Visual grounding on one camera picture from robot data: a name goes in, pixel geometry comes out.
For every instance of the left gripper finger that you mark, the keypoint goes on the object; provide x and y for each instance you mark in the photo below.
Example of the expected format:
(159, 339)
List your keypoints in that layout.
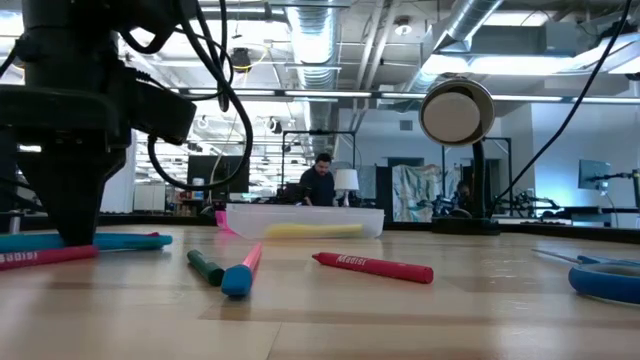
(75, 200)

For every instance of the red crayon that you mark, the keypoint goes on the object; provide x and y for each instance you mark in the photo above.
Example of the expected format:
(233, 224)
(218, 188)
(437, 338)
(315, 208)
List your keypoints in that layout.
(50, 256)
(375, 267)

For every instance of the blue pen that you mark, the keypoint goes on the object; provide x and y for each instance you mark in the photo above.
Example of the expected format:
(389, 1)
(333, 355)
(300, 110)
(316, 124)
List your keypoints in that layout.
(130, 241)

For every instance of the yellow highlighter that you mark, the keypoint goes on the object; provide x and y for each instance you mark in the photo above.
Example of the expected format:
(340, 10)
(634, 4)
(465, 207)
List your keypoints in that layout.
(310, 231)

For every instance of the black background robot arm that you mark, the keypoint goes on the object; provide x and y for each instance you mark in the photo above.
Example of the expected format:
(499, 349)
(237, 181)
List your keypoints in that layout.
(292, 192)

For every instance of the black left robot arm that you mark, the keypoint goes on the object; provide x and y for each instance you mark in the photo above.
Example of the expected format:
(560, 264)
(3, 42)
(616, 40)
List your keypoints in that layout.
(70, 40)

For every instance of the pink-lidded clear pencil box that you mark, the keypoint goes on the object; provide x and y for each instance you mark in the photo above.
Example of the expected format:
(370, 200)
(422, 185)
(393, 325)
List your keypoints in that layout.
(300, 215)

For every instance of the white cabinet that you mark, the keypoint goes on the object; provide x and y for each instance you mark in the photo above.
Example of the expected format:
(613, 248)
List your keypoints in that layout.
(149, 197)

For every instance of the black computer monitor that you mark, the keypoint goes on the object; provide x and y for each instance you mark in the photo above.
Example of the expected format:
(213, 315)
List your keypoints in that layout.
(220, 172)

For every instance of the green crayon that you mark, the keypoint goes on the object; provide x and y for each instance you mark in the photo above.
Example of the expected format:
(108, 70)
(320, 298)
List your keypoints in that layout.
(206, 268)

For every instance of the pink pencil blue cap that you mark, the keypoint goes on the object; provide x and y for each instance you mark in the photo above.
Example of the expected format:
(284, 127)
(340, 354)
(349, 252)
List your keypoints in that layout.
(237, 280)

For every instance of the black ceiling device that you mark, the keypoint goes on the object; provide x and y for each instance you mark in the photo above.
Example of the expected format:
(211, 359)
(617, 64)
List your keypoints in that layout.
(241, 59)

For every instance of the person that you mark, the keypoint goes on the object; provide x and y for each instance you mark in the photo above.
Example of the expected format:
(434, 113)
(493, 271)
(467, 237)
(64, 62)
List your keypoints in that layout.
(320, 185)
(462, 192)

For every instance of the long ceiling light strip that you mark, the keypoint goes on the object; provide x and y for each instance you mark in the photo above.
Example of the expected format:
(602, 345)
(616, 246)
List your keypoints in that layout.
(325, 93)

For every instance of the white-shade table lamp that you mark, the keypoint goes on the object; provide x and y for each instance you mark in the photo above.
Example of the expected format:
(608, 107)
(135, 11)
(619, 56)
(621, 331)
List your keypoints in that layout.
(346, 179)

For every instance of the teal marbled panel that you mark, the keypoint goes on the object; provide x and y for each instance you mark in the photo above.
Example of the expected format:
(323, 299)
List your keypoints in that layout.
(415, 190)

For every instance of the black desk lamp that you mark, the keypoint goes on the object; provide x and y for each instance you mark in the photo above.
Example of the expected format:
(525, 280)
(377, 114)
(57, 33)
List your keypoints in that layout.
(452, 115)

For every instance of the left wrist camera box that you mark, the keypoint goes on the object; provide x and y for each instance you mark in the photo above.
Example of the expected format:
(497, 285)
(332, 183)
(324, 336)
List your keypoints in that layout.
(165, 117)

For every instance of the silver ribbed air duct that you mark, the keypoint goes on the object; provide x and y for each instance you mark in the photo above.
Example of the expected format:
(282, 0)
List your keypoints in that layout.
(312, 40)

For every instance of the grey rectangular air duct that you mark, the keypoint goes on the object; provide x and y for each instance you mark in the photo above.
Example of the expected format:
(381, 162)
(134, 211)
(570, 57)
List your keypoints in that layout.
(525, 40)

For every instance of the wall-mounted monitor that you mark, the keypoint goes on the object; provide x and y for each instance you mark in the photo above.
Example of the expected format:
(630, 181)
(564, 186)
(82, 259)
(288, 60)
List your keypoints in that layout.
(592, 174)

